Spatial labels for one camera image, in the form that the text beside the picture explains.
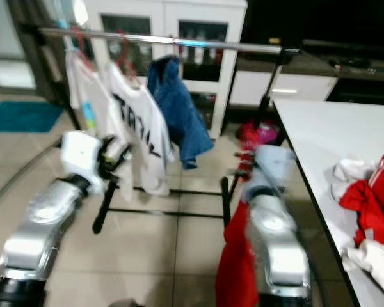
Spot red cotton garment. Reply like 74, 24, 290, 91
338, 148, 384, 249
214, 125, 260, 307

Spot white T-shirt with black print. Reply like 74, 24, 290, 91
106, 61, 177, 196

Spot plain white T-shirt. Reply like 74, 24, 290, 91
65, 50, 135, 200

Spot white low drawer cabinet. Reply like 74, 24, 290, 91
227, 67, 334, 107

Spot teal floor mat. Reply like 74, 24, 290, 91
0, 101, 68, 134

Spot chrome and black clothes rack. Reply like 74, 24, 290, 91
26, 24, 305, 235

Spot grey curtain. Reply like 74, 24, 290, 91
5, 0, 68, 107

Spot grey robot left leg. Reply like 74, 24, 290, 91
109, 297, 142, 307

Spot glass sliding door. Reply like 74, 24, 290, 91
0, 0, 27, 88

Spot white glass door cabinet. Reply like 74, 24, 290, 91
80, 0, 249, 139

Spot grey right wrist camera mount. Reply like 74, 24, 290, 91
253, 145, 299, 193

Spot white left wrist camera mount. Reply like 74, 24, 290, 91
59, 130, 110, 193

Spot red wire hanger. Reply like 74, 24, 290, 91
172, 35, 184, 59
74, 29, 94, 65
118, 35, 142, 78

